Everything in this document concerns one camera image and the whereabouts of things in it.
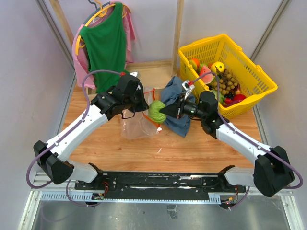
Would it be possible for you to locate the yellow lemon toy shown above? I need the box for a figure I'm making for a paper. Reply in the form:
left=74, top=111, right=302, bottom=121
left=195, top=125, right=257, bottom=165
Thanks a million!
left=210, top=61, right=225, bottom=74

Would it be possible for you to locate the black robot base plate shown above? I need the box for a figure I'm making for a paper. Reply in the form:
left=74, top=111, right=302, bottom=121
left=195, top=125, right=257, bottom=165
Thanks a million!
left=75, top=171, right=246, bottom=202

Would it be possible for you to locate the watermelon slice toy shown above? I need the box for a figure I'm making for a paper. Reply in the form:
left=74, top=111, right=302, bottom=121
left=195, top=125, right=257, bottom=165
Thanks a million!
left=199, top=65, right=213, bottom=84

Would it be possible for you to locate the clear zip top bag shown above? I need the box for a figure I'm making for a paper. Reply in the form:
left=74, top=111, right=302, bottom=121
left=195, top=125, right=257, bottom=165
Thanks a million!
left=120, top=86, right=164, bottom=139

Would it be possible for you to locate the yellow plastic basket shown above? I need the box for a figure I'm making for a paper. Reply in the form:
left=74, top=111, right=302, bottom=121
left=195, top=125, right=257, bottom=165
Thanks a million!
left=178, top=34, right=278, bottom=119

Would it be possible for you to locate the wooden clothes rack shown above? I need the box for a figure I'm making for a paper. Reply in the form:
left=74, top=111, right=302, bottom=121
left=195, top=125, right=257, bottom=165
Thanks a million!
left=49, top=0, right=184, bottom=90

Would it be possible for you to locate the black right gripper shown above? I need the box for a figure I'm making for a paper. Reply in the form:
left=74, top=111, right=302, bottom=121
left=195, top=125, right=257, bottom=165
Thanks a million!
left=160, top=93, right=206, bottom=120

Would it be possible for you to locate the grey clothes hanger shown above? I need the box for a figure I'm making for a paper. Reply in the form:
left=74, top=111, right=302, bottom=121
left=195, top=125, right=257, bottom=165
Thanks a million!
left=83, top=0, right=110, bottom=24

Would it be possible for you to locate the red chili pepper toy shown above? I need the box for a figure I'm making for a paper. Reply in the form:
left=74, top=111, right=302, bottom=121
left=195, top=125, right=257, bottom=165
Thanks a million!
left=222, top=98, right=234, bottom=107

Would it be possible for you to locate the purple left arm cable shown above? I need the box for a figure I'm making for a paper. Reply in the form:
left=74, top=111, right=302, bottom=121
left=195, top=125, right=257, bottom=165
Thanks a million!
left=25, top=69, right=125, bottom=208

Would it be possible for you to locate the blue crumpled cloth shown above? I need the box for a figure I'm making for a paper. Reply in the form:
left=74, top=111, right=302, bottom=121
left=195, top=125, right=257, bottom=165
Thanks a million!
left=160, top=76, right=196, bottom=138

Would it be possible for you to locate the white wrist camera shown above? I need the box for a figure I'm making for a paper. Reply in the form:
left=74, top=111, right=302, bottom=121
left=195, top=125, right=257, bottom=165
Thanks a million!
left=120, top=71, right=139, bottom=78
left=182, top=80, right=195, bottom=100

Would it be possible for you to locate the yellow clothes hanger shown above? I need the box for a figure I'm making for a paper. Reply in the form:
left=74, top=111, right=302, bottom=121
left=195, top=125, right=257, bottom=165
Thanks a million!
left=73, top=2, right=131, bottom=55

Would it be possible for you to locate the green cabbage toy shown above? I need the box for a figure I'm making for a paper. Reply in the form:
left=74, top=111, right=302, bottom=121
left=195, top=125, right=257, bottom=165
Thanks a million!
left=211, top=90, right=225, bottom=104
left=148, top=100, right=166, bottom=124

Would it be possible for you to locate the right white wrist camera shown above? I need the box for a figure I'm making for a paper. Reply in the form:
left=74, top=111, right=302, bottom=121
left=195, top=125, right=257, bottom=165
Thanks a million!
left=182, top=80, right=195, bottom=100

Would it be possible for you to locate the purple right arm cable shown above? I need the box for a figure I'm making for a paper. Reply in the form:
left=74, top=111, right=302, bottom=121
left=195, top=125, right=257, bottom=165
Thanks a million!
left=191, top=71, right=303, bottom=190

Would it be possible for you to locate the green tank top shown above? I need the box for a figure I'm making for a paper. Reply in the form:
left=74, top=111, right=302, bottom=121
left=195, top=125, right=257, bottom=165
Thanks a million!
left=80, top=2, right=126, bottom=93

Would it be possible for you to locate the red apple toy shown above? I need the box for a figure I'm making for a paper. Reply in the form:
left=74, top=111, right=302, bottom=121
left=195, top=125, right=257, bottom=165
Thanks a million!
left=233, top=94, right=246, bottom=103

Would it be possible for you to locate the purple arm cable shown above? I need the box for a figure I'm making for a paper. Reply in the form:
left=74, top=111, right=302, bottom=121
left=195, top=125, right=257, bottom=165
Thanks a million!
left=191, top=71, right=303, bottom=190
left=25, top=69, right=125, bottom=208

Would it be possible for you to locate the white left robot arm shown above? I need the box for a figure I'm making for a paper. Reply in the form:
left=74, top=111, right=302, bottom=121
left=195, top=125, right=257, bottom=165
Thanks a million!
left=34, top=72, right=149, bottom=190

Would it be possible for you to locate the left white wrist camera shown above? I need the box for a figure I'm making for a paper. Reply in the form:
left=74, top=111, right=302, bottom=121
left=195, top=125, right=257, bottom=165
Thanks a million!
left=120, top=71, right=139, bottom=78

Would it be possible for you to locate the pink shirt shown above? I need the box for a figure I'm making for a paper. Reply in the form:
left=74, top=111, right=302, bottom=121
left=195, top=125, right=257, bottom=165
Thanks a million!
left=72, top=12, right=136, bottom=87

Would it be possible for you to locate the orange peach toy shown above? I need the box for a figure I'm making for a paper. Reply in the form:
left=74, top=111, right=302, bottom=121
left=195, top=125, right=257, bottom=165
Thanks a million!
left=189, top=58, right=200, bottom=72

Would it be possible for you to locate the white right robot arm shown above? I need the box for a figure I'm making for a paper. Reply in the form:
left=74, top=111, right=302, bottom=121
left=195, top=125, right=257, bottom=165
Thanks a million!
left=160, top=91, right=295, bottom=197

